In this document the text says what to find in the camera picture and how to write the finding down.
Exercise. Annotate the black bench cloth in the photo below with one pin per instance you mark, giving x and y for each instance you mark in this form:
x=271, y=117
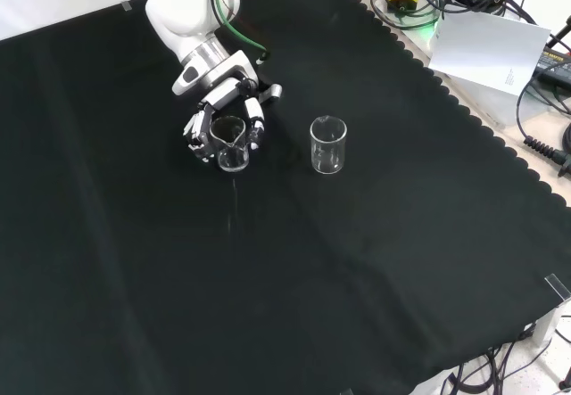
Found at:
x=178, y=279

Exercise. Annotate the white bench bracket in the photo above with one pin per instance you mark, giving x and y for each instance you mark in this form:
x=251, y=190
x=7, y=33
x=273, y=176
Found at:
x=551, y=323

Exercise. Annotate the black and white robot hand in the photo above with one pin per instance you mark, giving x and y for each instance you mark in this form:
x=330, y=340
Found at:
x=223, y=76

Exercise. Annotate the clear cloth clip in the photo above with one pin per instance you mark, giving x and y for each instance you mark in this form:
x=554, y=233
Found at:
x=346, y=391
x=127, y=6
x=557, y=285

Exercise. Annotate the pale board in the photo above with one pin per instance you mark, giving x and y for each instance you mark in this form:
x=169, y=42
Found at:
x=486, y=51

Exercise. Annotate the clear glass beaker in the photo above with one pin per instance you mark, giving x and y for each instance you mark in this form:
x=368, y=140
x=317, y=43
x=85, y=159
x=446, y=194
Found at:
x=328, y=167
x=233, y=163

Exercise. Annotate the black power adapter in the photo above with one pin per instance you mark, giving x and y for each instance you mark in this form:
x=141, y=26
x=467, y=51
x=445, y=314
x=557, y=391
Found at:
x=555, y=63

